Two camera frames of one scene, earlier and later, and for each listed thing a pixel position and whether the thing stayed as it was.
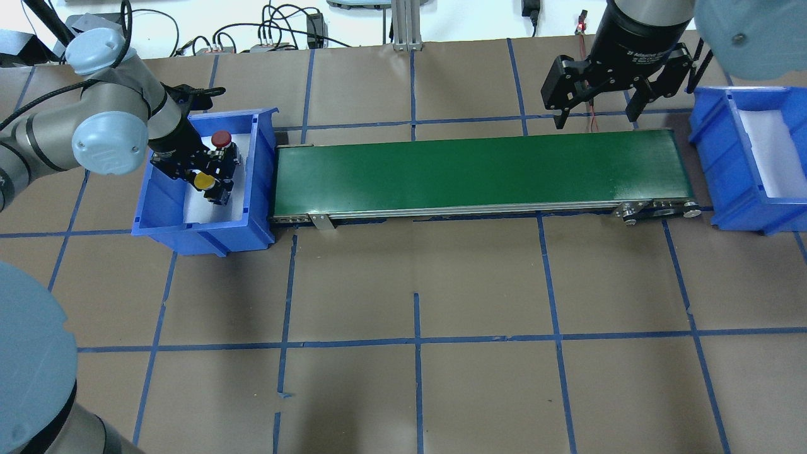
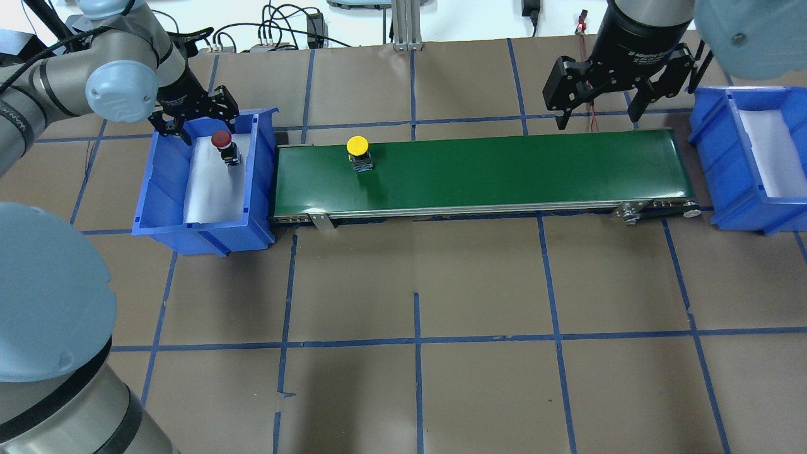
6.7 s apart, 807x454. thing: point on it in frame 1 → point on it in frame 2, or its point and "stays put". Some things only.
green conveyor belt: [644, 176] stays put
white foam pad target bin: [779, 163] stays put
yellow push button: [203, 181] → [357, 147]
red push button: [220, 139] stays put
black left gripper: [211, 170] → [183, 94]
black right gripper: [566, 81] stays put
